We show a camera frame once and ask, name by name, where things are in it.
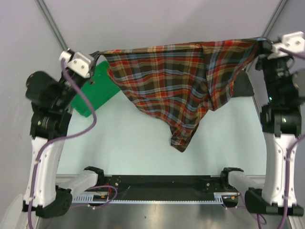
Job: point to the red plaid long sleeve shirt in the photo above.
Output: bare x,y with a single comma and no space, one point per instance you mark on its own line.
180,83

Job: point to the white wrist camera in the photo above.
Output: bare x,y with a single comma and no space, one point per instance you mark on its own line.
288,44
79,63

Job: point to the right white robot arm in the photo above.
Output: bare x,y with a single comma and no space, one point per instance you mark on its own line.
281,125

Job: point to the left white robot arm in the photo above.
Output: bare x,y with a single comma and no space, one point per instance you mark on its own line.
51,101

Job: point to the green plastic tray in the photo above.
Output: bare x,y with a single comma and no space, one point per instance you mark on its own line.
98,93

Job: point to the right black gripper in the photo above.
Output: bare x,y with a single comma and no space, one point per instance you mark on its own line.
267,47

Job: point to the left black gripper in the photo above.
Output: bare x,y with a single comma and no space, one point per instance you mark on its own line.
94,55

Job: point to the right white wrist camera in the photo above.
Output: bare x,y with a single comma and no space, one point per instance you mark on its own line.
288,44

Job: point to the folded dark striped shirt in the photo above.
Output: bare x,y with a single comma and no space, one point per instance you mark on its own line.
242,86

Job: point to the white slotted cable duct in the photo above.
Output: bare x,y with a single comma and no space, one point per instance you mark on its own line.
96,198

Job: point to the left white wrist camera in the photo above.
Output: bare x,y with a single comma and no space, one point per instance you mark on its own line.
79,63

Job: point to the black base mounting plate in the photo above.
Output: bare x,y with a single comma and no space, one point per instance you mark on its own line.
149,187

